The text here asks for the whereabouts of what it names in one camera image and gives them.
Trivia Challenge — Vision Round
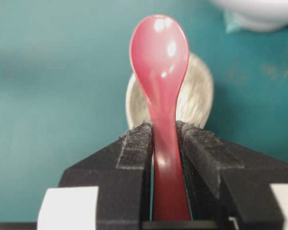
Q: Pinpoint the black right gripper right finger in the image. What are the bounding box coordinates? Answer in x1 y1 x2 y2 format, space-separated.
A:
177 121 288 230

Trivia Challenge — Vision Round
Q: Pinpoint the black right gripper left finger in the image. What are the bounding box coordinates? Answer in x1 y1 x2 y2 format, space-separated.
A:
59 123 153 230

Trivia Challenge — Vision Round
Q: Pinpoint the red plastic spoon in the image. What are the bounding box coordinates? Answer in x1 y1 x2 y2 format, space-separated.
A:
129 14 191 221

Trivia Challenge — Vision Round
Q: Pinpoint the crackle-glazed ceramic spoon rest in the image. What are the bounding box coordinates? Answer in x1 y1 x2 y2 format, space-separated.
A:
125 53 214 129

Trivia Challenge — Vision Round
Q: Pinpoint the white plastic bowl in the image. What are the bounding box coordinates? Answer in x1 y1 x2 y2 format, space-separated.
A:
212 0 288 32

